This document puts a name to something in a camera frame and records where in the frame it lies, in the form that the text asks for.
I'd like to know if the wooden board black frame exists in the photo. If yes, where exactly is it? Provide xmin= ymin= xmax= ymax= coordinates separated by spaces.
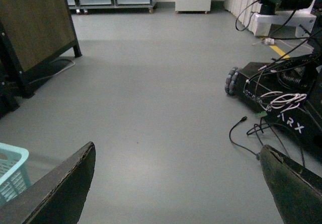
xmin=0 ymin=0 xmax=83 ymax=99

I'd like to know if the light blue plastic basket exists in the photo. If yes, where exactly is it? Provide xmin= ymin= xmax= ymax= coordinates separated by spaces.
xmin=1 ymin=143 xmax=31 ymax=206

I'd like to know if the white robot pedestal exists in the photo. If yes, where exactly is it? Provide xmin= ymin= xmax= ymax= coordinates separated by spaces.
xmin=250 ymin=11 xmax=316 ymax=38

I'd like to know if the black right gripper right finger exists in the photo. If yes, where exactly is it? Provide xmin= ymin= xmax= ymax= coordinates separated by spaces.
xmin=259 ymin=145 xmax=321 ymax=223

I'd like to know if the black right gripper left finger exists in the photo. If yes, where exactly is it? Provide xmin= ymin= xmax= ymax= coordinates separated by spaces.
xmin=1 ymin=141 xmax=96 ymax=223

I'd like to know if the black cable on floor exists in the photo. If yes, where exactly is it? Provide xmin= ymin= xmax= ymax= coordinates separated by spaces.
xmin=228 ymin=116 xmax=305 ymax=168

